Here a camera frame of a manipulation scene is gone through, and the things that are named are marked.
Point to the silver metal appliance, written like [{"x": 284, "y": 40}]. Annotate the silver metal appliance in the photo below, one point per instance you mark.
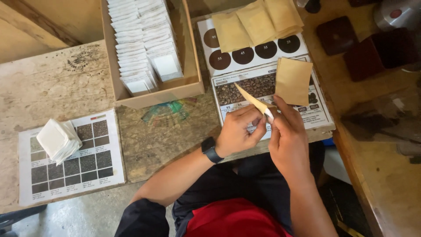
[{"x": 398, "y": 13}]

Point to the pile of brown pouches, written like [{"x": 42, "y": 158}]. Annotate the pile of brown pouches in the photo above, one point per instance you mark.
[{"x": 259, "y": 23}]

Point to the black smartwatch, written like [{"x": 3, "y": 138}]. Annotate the black smartwatch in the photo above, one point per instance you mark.
[{"x": 210, "y": 149}]

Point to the white plastic container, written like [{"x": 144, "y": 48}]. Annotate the white plastic container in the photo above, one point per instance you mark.
[{"x": 335, "y": 163}]

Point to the cardboard box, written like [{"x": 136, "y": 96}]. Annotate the cardboard box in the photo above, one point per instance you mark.
[{"x": 190, "y": 49}]

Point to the wooden beam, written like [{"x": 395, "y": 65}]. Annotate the wooden beam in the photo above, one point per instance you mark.
[{"x": 39, "y": 21}]

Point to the person's right hand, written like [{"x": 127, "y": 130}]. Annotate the person's right hand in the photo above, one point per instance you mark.
[{"x": 291, "y": 144}]

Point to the laminated bean sample chart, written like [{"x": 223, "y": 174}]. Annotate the laminated bean sample chart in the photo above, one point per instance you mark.
[{"x": 85, "y": 168}]

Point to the small dark red square block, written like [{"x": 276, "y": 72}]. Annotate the small dark red square block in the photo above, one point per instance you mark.
[{"x": 337, "y": 35}]

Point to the red apron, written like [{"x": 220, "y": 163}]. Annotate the red apron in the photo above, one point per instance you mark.
[{"x": 233, "y": 219}]

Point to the dark grey stool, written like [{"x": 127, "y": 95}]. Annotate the dark grey stool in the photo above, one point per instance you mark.
[{"x": 16, "y": 219}]

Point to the stack of white filters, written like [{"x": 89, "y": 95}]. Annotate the stack of white filters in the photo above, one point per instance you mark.
[{"x": 59, "y": 140}]

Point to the black round object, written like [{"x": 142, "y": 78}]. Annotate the black round object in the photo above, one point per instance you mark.
[{"x": 310, "y": 5}]

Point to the rows of white packets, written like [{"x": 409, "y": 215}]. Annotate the rows of white packets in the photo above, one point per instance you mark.
[{"x": 141, "y": 42}]

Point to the coffee bean roast colour card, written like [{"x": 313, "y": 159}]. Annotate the coffee bean roast colour card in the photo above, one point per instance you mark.
[{"x": 250, "y": 89}]

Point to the card with brown circles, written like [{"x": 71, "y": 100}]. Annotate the card with brown circles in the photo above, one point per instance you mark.
[{"x": 243, "y": 57}]

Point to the person's left hand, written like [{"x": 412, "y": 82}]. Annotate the person's left hand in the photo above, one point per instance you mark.
[{"x": 235, "y": 131}]

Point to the kraft paper pouch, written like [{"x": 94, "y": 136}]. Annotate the kraft paper pouch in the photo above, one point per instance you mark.
[
  {"x": 293, "y": 80},
  {"x": 251, "y": 98}
]

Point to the white filter bag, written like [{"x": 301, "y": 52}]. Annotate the white filter bag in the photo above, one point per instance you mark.
[{"x": 269, "y": 114}]

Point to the large dark red square block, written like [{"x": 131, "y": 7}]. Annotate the large dark red square block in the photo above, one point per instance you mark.
[{"x": 378, "y": 54}]

